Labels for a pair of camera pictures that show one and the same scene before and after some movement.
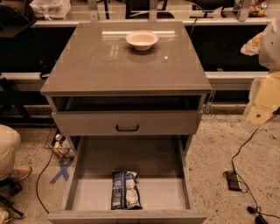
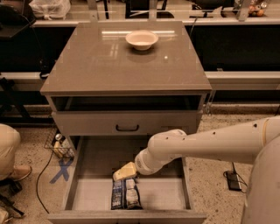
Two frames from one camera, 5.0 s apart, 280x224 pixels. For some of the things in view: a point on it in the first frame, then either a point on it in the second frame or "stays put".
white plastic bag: x=51 y=9 stays put
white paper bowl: x=142 y=39 stays put
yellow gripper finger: x=252 y=47 -> x=146 y=163
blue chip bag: x=125 y=191 stays put
